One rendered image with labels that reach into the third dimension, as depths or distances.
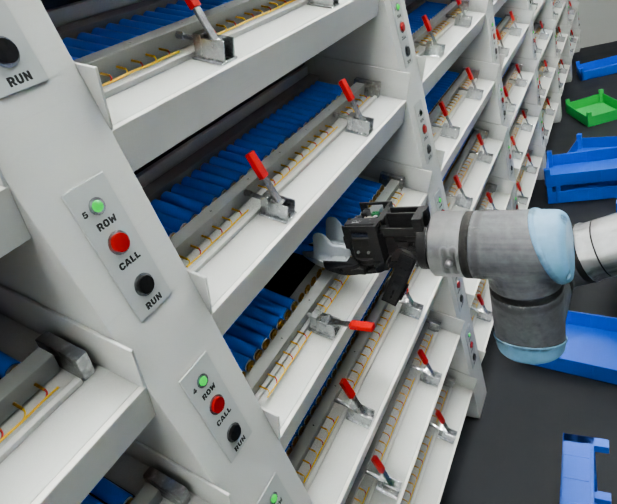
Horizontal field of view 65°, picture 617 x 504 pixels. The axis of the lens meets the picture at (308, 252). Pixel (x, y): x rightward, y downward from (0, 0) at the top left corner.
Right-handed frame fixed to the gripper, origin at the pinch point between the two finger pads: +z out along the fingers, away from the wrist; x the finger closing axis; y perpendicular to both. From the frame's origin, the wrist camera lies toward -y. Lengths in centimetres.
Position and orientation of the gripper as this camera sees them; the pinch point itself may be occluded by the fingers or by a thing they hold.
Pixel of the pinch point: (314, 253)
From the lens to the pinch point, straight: 78.6
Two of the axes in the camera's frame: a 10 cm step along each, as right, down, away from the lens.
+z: -8.4, -0.2, 5.4
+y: -2.9, -8.2, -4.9
